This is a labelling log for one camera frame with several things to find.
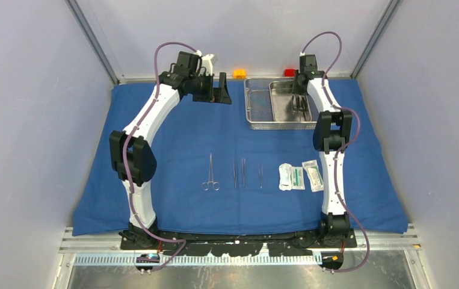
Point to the aluminium frame post left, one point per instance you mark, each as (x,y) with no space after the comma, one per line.
(93,41)

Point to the red toy block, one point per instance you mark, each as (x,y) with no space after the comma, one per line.
(289,73)

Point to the white gauze roll packet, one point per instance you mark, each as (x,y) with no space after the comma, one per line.
(285,183)

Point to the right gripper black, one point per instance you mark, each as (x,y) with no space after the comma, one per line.
(295,89)

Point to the steel hemostat ring handles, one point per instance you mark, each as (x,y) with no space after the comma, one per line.
(210,183)

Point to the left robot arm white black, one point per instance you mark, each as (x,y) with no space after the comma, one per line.
(131,152)

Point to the steel forceps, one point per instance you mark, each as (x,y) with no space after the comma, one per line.
(235,174)

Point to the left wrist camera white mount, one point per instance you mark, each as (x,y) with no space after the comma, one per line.
(207,61)

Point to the aluminium frame rail right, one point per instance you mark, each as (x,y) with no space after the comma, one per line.
(382,25)

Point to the pointed steel tweezers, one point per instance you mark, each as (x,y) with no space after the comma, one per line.
(260,175)

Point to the small orange toy block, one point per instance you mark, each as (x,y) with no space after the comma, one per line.
(239,74)

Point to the green white sterile packet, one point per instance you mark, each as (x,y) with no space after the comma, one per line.
(297,178)

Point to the aluminium front rail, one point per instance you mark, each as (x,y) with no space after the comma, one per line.
(104,249)

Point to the blunt steel tweezers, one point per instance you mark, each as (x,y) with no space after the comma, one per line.
(243,167)

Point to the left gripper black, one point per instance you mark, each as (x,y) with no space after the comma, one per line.
(215,95)

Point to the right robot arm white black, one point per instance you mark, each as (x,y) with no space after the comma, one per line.
(330,138)

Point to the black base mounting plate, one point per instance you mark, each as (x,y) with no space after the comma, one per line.
(285,244)

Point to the wire mesh steel tray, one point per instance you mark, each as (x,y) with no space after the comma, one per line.
(258,110)

